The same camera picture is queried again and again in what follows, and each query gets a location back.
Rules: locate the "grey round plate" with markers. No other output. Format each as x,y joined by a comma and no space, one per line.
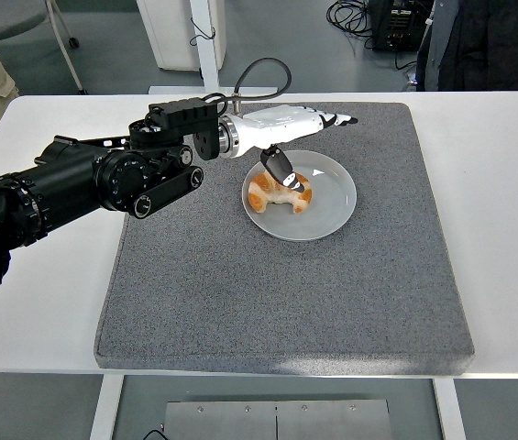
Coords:
327,206

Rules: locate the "grey speckled mat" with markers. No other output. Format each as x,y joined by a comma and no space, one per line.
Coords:
263,298

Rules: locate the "grey metal plate with screws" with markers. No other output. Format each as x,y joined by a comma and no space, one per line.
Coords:
277,421

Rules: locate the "white table leg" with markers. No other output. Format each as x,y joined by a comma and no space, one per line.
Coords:
451,412
105,408

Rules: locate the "white stand post with base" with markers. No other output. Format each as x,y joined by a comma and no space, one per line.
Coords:
208,55

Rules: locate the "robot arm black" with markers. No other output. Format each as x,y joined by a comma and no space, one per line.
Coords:
80,183

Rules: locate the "person in dark clothing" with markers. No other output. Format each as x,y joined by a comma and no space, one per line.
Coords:
492,46

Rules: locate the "black equipment box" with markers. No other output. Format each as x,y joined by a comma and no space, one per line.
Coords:
400,23

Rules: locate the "grey chair with castor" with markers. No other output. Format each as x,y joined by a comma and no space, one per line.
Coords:
15,14

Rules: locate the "white cabinet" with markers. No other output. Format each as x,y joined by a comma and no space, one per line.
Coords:
171,27

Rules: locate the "croissant bread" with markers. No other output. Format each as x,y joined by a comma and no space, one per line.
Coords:
263,192

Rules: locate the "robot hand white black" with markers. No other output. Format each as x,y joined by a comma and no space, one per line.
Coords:
281,124

